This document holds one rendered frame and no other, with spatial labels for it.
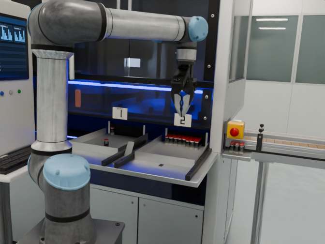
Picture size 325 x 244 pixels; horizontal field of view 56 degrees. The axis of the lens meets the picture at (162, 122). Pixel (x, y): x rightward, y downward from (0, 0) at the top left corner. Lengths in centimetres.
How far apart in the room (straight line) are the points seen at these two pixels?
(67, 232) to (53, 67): 44
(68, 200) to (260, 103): 541
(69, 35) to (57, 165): 33
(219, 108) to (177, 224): 64
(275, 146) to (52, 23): 113
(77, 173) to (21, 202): 140
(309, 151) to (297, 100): 450
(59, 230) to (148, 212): 89
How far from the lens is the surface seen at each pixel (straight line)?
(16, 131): 174
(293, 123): 608
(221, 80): 141
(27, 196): 213
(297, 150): 155
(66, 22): 79
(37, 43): 90
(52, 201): 84
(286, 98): 602
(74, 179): 80
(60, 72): 90
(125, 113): 157
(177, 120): 147
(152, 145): 147
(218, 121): 143
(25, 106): 178
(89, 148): 141
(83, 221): 87
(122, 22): 84
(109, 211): 179
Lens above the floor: 128
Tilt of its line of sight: 11 degrees down
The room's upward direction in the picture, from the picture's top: 3 degrees clockwise
